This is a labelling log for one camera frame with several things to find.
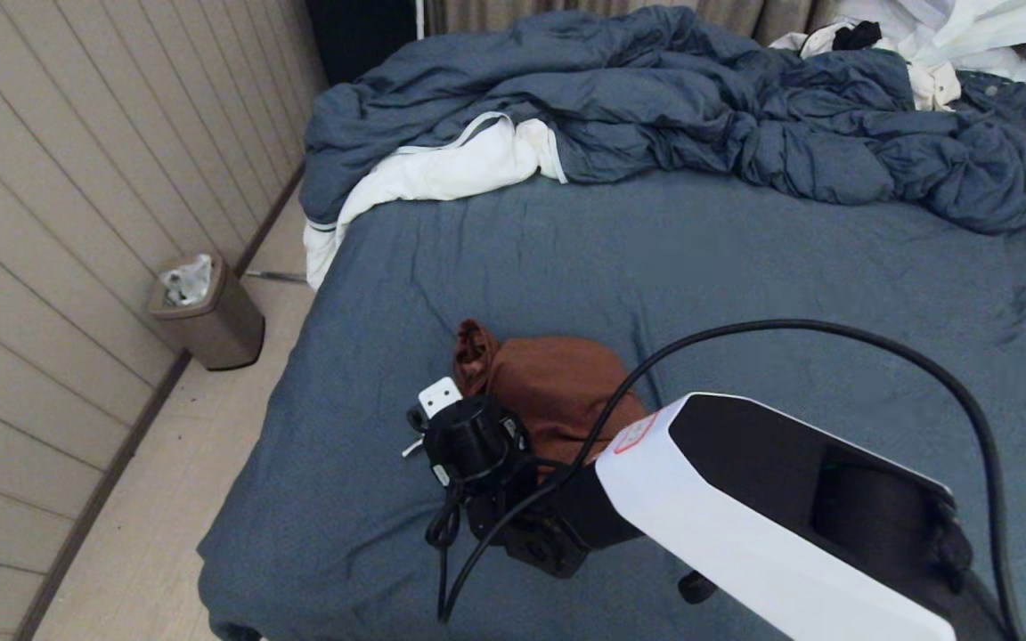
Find rust brown drawstring shorts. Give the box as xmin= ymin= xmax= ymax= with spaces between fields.
xmin=402 ymin=319 xmax=652 ymax=473

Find white pillow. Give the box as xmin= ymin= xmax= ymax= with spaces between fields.
xmin=302 ymin=111 xmax=569 ymax=290

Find brown trash bin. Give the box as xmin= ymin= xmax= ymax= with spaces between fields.
xmin=141 ymin=254 xmax=266 ymax=371

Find clear plastic bin liner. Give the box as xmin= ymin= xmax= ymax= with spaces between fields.
xmin=159 ymin=253 xmax=213 ymax=306

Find rumpled blue duvet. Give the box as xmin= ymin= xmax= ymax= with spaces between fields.
xmin=299 ymin=4 xmax=1026 ymax=234

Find bed with blue sheet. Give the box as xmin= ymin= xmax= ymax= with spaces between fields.
xmin=197 ymin=167 xmax=1026 ymax=641

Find dark cabinet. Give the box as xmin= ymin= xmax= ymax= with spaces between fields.
xmin=305 ymin=0 xmax=418 ymax=85

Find beige curtain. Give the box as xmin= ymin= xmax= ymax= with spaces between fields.
xmin=424 ymin=0 xmax=843 ymax=44

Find black cloth item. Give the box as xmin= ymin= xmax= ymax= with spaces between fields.
xmin=832 ymin=20 xmax=883 ymax=51

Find cream buttoned garment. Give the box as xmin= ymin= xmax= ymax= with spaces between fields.
xmin=769 ymin=21 xmax=964 ymax=111

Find white shirt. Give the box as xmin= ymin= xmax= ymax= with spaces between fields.
xmin=834 ymin=0 xmax=1026 ymax=83

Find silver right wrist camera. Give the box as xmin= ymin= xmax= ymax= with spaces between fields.
xmin=418 ymin=377 xmax=464 ymax=419

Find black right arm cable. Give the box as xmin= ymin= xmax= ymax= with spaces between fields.
xmin=424 ymin=319 xmax=1026 ymax=641

